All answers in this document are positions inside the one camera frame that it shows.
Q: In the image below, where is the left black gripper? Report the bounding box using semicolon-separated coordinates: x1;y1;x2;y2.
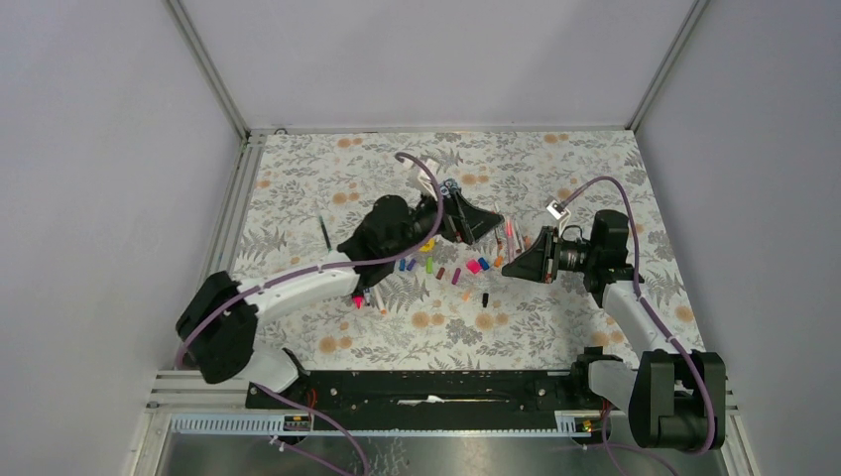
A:
387;182;503;260

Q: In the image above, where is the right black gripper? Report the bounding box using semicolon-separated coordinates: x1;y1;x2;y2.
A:
502;227;598;285

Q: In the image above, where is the pink highlighter cap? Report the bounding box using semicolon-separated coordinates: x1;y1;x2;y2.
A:
466;260;482;274

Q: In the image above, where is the orange tip white pen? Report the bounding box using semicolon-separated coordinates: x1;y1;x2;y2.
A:
373;288;387;315

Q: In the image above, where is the dark green pen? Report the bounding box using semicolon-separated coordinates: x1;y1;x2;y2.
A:
318;213;333;251

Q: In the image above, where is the pink pen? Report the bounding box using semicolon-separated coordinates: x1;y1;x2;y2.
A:
505;219;516;263

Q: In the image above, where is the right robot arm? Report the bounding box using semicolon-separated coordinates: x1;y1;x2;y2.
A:
502;209;726;452

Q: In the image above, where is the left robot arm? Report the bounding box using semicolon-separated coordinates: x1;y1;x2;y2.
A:
176;189;504;408

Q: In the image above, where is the yellow big blind chip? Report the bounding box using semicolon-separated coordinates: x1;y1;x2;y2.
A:
420;239;435;253

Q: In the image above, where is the floral table mat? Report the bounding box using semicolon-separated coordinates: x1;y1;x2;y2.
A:
232;131;702;370

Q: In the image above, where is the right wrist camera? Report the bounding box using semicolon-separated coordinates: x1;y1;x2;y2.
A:
545;200;571;230

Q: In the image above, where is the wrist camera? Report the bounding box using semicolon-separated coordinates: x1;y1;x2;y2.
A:
545;200;571;230
412;158;440;196

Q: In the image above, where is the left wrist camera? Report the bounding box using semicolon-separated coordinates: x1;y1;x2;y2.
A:
412;158;440;196

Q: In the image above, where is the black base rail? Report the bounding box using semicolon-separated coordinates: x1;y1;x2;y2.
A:
281;370;606;432

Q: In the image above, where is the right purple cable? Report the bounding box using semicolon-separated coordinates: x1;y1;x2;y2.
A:
561;176;717;476

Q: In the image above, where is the purple cable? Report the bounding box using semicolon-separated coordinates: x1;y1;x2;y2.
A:
561;176;717;476
175;152;446;476

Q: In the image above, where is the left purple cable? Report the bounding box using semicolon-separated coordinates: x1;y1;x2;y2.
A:
175;152;446;476

